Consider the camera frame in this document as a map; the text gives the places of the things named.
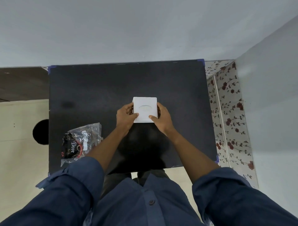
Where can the person's right hand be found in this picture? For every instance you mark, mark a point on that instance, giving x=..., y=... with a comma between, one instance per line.
x=164, y=122

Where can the person's right forearm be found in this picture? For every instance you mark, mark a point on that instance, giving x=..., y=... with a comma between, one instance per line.
x=191, y=154

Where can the blue tape corner piece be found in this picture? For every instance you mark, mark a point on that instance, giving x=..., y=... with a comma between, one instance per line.
x=217, y=159
x=201, y=62
x=51, y=69

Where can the person's left forearm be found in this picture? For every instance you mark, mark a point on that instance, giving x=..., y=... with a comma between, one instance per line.
x=108, y=146

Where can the clear plastic bag of packets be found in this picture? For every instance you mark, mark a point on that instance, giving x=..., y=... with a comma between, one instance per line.
x=79, y=143

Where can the person's left hand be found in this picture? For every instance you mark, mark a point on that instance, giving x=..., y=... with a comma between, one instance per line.
x=123, y=120

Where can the person's right thumb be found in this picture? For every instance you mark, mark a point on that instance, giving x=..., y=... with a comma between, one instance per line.
x=153, y=118

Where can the dark brown board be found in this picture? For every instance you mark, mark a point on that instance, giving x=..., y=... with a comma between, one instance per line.
x=23, y=83

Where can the black table mat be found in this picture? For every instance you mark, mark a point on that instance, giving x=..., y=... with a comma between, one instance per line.
x=93, y=93

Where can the white tissue box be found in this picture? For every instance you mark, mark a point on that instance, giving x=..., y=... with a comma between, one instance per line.
x=144, y=109

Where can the blue shirt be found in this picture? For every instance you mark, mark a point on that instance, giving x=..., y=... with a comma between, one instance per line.
x=144, y=200

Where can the floral patterned panel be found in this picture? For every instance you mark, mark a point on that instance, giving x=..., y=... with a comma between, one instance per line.
x=230, y=121

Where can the person's left thumb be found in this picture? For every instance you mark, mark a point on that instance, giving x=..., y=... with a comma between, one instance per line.
x=134, y=116

